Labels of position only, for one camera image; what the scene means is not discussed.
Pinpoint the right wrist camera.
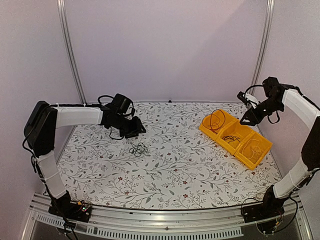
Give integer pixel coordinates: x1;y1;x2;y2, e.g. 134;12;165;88
237;91;260;109

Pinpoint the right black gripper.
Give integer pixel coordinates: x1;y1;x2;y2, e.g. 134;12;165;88
240;97;284;127

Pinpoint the red cable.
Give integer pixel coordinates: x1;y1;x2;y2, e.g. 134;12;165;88
208;109;226;134

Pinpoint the aluminium post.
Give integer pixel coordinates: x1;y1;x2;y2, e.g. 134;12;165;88
56;0;87;104
251;0;275;86

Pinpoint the cable pile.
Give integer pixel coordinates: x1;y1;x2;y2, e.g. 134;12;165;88
128;141;150;158

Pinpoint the yellow bin middle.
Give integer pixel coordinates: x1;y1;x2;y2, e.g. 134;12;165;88
216;121;253;155

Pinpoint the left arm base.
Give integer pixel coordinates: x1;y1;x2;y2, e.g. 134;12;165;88
48;193;93;223

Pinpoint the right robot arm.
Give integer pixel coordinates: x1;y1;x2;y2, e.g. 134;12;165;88
237;76;320;218

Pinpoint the left aluminium post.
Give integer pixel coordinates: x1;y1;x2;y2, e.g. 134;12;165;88
56;0;87;104

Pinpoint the yellow bin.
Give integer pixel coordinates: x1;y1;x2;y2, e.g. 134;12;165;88
216;121;253;155
234;132;273;170
199;109;238;141

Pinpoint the white cable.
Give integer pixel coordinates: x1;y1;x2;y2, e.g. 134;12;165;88
240;137;264;164

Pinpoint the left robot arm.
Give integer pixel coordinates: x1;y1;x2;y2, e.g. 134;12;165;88
22;93;146;217

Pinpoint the aluminium front rail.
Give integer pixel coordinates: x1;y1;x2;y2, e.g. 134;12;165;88
21;193;314;240

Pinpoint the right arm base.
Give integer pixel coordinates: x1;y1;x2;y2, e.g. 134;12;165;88
240;196;286;235

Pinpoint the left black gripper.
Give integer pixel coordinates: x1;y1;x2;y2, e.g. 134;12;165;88
109;114;146;139

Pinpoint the black cable coil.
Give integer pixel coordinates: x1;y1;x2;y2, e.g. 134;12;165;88
222;134;241;144

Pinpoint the right aluminium post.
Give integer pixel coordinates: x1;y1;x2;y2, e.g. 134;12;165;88
251;0;275;86

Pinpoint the floral table mat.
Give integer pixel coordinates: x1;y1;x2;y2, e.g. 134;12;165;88
58;102;280;210

